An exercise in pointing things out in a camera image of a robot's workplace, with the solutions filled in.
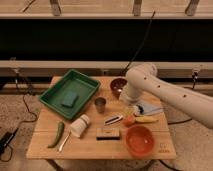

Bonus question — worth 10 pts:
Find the white handled brush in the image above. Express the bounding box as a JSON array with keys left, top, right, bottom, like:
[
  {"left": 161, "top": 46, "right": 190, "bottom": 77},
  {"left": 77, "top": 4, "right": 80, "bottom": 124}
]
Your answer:
[{"left": 104, "top": 115, "right": 123, "bottom": 125}]

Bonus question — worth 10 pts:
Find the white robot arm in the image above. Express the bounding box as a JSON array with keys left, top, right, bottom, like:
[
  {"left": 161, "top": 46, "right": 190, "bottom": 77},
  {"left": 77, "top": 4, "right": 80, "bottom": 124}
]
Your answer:
[{"left": 119, "top": 62, "right": 213, "bottom": 129}]

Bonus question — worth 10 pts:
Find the green plastic tray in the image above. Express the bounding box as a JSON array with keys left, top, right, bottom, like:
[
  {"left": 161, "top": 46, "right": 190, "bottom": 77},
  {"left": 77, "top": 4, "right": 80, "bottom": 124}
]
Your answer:
[{"left": 39, "top": 69, "right": 100, "bottom": 120}]

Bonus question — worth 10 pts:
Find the dark red bowl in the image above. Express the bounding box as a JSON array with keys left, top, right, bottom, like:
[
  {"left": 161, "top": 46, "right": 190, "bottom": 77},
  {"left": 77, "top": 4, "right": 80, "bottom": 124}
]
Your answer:
[{"left": 110, "top": 78, "right": 127, "bottom": 98}]

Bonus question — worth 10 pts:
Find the small metal cup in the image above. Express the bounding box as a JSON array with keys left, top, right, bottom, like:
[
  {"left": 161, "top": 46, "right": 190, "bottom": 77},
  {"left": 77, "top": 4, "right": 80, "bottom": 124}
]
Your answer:
[{"left": 95, "top": 97, "right": 106, "bottom": 113}]

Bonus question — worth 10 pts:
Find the orange tomato toy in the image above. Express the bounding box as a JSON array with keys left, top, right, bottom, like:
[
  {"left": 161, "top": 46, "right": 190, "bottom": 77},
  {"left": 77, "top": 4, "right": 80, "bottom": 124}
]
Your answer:
[{"left": 123, "top": 116, "right": 135, "bottom": 127}]

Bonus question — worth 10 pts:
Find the wooden table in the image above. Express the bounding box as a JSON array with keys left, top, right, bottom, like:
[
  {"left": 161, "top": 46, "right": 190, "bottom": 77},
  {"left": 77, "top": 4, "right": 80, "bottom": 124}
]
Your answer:
[{"left": 26, "top": 76, "right": 176, "bottom": 165}]

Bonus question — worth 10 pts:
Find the blue cloth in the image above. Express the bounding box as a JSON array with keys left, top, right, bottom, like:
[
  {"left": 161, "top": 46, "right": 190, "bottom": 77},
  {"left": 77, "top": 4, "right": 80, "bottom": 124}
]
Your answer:
[{"left": 134, "top": 101, "right": 163, "bottom": 116}]

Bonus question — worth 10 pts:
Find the yellow banana toy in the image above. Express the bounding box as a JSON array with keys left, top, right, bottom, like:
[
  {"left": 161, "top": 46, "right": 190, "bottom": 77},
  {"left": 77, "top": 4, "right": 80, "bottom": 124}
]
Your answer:
[{"left": 135, "top": 116, "right": 158, "bottom": 123}]

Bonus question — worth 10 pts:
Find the wooden block eraser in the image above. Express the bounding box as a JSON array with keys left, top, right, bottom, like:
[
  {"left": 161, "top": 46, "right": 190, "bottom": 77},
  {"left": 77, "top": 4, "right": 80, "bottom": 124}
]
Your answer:
[{"left": 96, "top": 128, "right": 120, "bottom": 140}]

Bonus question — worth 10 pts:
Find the white plastic cup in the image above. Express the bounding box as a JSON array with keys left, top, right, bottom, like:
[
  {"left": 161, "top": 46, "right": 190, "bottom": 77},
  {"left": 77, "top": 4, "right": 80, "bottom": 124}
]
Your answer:
[{"left": 70, "top": 114, "right": 90, "bottom": 138}]

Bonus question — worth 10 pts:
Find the green chili pepper toy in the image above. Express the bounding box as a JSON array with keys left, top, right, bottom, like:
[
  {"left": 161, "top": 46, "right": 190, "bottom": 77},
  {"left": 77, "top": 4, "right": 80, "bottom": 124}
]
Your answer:
[{"left": 47, "top": 122, "right": 65, "bottom": 148}]

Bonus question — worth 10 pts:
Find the orange plastic bowl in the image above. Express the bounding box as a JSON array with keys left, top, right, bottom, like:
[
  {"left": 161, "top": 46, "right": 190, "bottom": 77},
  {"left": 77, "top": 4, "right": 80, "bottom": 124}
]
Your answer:
[{"left": 125, "top": 125, "right": 155, "bottom": 158}]

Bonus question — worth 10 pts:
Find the black hanging cable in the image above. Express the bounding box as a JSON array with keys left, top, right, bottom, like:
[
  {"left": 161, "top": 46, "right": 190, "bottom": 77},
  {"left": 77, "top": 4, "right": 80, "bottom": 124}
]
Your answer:
[{"left": 120, "top": 10, "right": 157, "bottom": 76}]

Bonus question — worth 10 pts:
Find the black cable on floor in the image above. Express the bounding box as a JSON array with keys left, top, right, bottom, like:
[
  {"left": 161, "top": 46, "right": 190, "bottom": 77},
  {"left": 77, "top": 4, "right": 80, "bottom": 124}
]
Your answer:
[{"left": 0, "top": 71, "right": 39, "bottom": 163}]

